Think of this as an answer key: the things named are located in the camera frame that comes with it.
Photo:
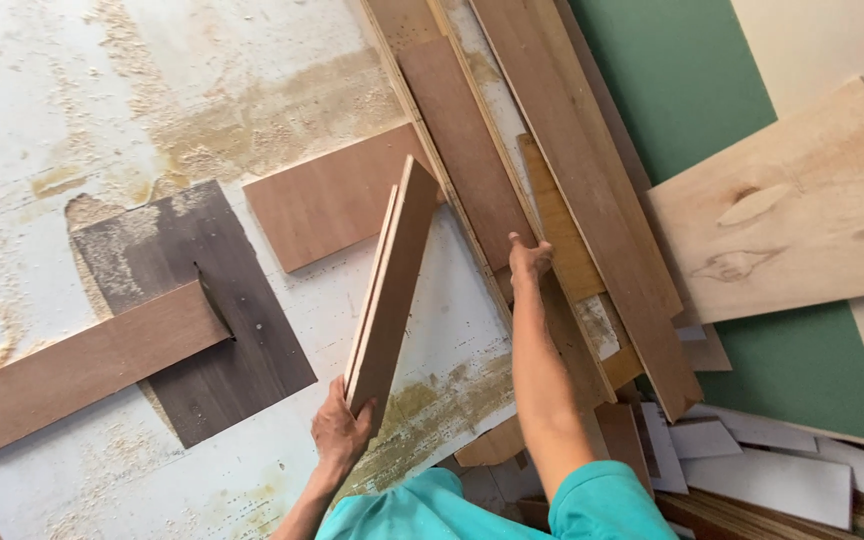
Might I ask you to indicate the thin brown plywood board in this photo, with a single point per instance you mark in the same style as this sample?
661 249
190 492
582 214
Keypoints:
372 289

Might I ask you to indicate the person's right hand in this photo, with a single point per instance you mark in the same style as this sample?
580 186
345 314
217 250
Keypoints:
526 264

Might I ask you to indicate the brown board strip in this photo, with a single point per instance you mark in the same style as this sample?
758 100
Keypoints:
79 371

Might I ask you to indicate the small brown wood offcut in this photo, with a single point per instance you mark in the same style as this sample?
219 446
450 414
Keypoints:
492 444

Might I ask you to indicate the yellowish brown wood piece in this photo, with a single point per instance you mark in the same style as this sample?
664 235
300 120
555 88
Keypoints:
563 232

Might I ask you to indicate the long narrow brown board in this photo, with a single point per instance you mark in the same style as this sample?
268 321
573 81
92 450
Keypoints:
462 150

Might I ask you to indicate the person's teal shirt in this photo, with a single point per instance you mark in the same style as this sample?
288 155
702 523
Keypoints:
604 506

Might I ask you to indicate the long pale plywood fence strip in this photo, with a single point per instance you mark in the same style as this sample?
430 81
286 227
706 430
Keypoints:
432 150

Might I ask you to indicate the light knotted plywood sheet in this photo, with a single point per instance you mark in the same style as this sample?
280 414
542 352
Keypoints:
792 217

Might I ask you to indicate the brown rectangular plywood piece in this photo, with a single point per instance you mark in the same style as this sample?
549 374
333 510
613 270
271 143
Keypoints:
319 199

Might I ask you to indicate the green panel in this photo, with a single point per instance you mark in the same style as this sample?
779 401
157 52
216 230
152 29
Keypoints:
672 82

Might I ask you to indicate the heap of white offcuts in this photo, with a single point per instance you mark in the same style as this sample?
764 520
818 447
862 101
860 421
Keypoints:
762 472

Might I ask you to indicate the thick brown plywood board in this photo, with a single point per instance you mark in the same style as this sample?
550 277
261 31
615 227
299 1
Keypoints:
398 292

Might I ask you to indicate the long wide brown board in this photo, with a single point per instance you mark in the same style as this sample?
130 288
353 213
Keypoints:
589 172

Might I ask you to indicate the dark woodgrain saw insert plate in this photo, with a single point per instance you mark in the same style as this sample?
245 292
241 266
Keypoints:
252 360

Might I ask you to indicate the circular saw blade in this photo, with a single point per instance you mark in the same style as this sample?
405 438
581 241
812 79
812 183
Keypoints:
214 304

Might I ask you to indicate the person's left hand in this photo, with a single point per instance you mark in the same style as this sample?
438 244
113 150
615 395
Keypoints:
338 435

